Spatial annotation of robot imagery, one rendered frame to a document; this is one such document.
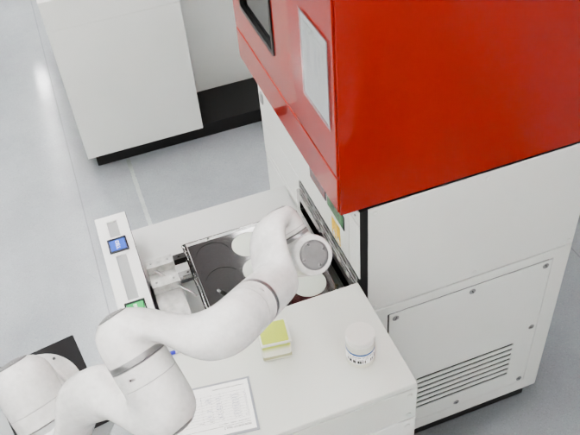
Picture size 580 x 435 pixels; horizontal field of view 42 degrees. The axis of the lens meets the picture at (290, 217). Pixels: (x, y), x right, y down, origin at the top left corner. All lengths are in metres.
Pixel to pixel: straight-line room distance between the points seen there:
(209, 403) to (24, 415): 0.45
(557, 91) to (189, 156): 2.49
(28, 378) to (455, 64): 1.10
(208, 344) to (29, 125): 3.48
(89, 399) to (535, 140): 1.25
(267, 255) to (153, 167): 2.64
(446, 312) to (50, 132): 2.81
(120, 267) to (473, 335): 1.12
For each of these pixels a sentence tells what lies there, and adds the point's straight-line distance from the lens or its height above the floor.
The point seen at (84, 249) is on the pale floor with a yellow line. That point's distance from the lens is 3.69.
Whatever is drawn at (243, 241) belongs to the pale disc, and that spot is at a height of 0.90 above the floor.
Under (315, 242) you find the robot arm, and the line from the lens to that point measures 1.51.
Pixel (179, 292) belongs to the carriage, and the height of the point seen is 0.88.
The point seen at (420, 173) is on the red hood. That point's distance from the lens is 1.86.
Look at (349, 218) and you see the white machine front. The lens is 1.93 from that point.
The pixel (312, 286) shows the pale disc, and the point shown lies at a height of 0.90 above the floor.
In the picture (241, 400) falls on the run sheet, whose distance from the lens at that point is 1.82.
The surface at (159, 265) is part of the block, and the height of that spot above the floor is 0.91.
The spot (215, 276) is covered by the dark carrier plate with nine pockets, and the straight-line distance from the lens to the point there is 2.17.
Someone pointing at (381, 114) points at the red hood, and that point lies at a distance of 1.69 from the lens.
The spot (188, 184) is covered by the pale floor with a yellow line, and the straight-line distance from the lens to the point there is 3.89.
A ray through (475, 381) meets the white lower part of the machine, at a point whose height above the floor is 0.25.
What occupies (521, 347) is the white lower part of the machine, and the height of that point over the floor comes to 0.36.
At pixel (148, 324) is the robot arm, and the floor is 1.55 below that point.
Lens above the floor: 2.49
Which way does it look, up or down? 44 degrees down
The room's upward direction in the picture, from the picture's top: 6 degrees counter-clockwise
